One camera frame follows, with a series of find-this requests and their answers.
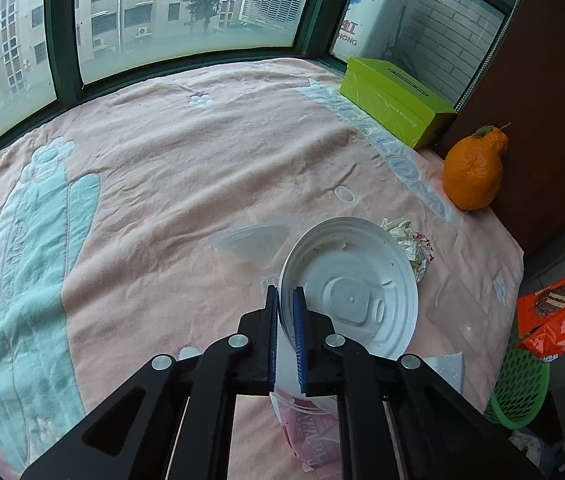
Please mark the green tissue box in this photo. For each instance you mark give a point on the green tissue box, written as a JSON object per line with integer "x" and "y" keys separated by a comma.
{"x": 402, "y": 104}

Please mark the orange citrus fruit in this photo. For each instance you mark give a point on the orange citrus fruit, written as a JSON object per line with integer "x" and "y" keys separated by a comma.
{"x": 473, "y": 168}

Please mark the green plastic basket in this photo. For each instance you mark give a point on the green plastic basket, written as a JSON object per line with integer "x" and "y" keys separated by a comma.
{"x": 521, "y": 388}

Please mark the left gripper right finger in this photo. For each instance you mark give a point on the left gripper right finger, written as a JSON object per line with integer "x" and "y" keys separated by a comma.
{"x": 398, "y": 419}

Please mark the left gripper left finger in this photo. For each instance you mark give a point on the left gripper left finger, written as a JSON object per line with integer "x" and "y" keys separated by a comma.
{"x": 173, "y": 419}

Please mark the white plastic cup lid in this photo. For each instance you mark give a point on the white plastic cup lid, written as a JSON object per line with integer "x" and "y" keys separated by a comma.
{"x": 355, "y": 273}

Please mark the crumpled foil wrapper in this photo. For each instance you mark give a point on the crumpled foil wrapper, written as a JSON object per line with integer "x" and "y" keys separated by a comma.
{"x": 416, "y": 247}

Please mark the clear rectangular plastic tray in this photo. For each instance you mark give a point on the clear rectangular plastic tray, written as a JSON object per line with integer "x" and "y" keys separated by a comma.
{"x": 459, "y": 317}

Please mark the dark green window frame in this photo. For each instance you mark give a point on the dark green window frame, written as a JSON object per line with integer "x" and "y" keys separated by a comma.
{"x": 57, "y": 54}

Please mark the orange snack bag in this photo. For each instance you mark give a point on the orange snack bag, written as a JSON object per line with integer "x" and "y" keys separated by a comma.
{"x": 540, "y": 321}

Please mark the pink snack wrapper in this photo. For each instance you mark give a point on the pink snack wrapper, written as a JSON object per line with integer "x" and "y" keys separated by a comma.
{"x": 312, "y": 434}

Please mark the pink blanket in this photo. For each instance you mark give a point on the pink blanket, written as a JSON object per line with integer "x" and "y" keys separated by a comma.
{"x": 106, "y": 215}

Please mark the brown wooden cabinet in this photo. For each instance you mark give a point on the brown wooden cabinet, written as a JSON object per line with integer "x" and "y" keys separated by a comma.
{"x": 523, "y": 91}

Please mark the clear dome lid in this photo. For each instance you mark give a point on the clear dome lid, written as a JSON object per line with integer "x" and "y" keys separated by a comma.
{"x": 256, "y": 245}

